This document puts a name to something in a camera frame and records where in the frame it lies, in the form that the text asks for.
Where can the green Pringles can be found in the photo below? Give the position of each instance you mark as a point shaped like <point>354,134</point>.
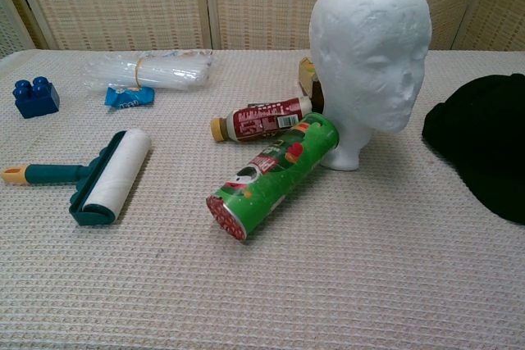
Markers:
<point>270,178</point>

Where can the brown drink bottle red label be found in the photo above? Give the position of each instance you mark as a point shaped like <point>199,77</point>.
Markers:
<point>262,120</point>

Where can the blue snack wrapper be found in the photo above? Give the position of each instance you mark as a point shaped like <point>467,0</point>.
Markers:
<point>129,96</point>

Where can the teal lint roller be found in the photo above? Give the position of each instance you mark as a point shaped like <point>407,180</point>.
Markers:
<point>110,174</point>

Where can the blue toy building block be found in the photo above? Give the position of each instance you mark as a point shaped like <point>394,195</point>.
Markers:
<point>35,98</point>

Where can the beige woven tablecloth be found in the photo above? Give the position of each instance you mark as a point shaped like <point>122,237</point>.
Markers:
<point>262,276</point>

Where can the woven folding screen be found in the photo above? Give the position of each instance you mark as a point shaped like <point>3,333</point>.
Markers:
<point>123,1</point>

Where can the white foam mannequin head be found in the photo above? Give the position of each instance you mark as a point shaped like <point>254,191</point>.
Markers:
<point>369,59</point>

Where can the black cap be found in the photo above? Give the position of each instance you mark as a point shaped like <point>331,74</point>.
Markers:
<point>484,137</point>

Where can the bundle of clear plastic straws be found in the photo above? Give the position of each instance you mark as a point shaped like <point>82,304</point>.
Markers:
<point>164,71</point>

